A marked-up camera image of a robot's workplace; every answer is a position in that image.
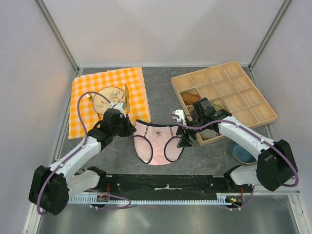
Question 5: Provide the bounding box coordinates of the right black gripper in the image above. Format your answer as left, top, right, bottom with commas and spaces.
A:
175, 116, 206, 148

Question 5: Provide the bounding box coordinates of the pink underwear navy trim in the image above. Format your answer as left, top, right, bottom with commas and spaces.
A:
134, 119, 183, 166

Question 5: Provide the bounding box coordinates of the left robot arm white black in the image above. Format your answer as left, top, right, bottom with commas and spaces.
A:
29, 108, 136, 215

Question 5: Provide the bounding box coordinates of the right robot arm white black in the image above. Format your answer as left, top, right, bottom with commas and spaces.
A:
171, 98, 299, 192

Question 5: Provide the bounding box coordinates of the grey rolled cloth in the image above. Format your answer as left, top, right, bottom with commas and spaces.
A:
199, 129, 218, 139

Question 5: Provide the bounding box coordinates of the striped rolled sock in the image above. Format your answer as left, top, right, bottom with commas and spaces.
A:
189, 109, 198, 120

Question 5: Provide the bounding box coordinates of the beige floral plate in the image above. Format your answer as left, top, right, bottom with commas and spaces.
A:
93, 87, 126, 115

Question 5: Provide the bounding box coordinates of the brown rolled cloth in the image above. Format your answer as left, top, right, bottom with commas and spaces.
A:
181, 92, 201, 105

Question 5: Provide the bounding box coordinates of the gold knife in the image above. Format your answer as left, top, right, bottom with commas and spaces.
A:
124, 83, 130, 113

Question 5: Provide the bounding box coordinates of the olive rolled cloth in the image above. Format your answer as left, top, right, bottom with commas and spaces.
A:
212, 103, 226, 111

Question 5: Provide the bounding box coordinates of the orange white checkered cloth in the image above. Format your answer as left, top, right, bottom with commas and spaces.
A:
68, 67, 151, 139

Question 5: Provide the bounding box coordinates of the gold fork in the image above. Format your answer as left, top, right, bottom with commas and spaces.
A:
86, 94, 102, 120

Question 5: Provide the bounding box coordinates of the blue ceramic bowl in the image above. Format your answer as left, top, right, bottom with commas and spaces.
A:
231, 141, 256, 164

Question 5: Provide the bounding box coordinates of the wooden compartment tray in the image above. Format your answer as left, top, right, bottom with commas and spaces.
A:
170, 60, 279, 147

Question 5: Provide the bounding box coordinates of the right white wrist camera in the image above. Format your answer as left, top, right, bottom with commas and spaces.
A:
171, 109, 185, 124

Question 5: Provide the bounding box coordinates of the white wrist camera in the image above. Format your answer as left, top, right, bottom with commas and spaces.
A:
113, 101, 126, 115
171, 109, 185, 124

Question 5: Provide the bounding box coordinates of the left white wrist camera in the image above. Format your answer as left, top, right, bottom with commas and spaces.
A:
113, 101, 126, 115

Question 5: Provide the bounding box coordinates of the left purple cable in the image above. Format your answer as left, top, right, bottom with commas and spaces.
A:
36, 92, 132, 215

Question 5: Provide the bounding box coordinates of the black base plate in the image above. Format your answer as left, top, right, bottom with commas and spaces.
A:
95, 174, 252, 201

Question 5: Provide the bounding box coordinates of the white slotted cable duct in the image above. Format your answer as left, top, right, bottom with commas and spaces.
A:
68, 193, 242, 205

